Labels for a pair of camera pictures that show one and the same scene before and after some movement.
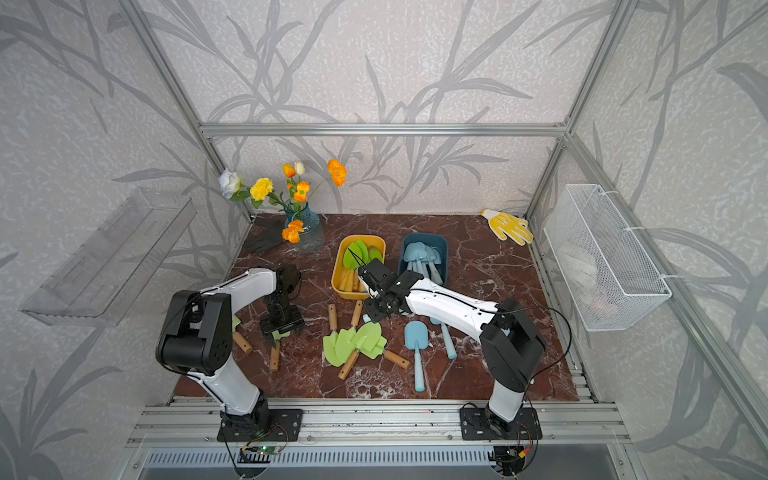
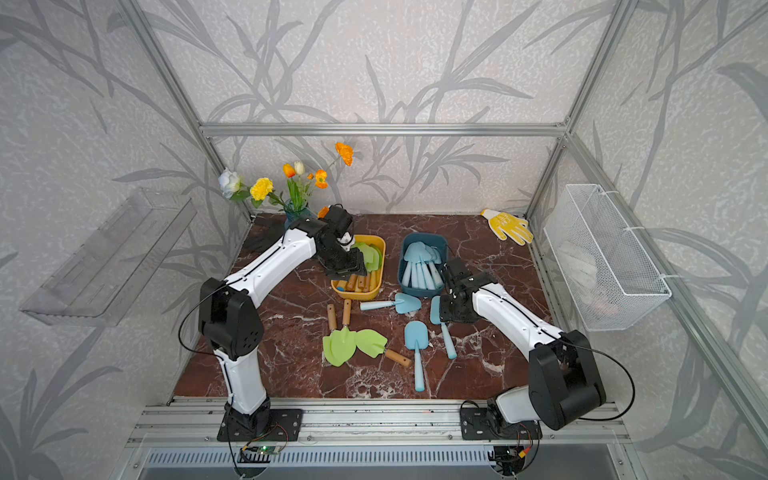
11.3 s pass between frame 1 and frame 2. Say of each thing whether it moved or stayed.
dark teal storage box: stayed
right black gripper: moved
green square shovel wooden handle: stayed
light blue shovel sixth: stayed
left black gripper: moved
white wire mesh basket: stayed
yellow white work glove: stayed
